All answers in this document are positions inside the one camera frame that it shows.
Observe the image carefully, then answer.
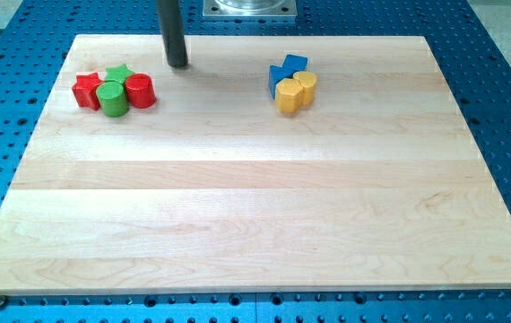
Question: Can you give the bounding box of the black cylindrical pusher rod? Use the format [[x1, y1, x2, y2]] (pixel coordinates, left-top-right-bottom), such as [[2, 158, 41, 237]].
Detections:
[[156, 0, 188, 68]]

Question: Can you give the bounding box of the green star block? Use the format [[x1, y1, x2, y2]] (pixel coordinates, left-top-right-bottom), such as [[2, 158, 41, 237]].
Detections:
[[104, 64, 134, 85]]

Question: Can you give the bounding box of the red star block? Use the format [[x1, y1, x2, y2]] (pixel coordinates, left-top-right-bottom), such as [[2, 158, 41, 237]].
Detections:
[[72, 73, 104, 111]]

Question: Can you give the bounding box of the red cylinder block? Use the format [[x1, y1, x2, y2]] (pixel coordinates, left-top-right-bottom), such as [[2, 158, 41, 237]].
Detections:
[[125, 74, 156, 109]]

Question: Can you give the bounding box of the green cylinder block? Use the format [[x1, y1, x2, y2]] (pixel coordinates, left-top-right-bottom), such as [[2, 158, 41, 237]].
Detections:
[[96, 82, 128, 118]]

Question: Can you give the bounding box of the blue cube block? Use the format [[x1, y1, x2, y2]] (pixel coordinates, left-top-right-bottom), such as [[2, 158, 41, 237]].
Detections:
[[282, 54, 308, 72]]

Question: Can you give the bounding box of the blue triangle block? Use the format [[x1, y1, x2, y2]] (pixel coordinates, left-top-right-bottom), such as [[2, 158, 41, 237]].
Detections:
[[268, 65, 295, 99]]

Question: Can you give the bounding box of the yellow hexagon block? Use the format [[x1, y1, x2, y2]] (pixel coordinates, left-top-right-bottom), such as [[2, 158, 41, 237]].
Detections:
[[274, 78, 303, 114]]

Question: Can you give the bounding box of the yellow heart block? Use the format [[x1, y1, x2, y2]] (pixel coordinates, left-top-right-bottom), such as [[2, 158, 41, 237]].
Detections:
[[293, 71, 317, 106]]

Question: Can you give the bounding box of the blue perforated metal table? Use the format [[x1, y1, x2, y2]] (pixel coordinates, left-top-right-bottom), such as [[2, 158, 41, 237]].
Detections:
[[0, 1, 511, 322]]

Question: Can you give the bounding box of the light wooden board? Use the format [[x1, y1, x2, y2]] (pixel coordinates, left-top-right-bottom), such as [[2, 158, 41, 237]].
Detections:
[[0, 34, 511, 295]]

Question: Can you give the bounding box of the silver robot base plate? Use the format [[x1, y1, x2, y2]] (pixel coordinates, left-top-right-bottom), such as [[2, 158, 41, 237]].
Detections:
[[203, 0, 298, 18]]

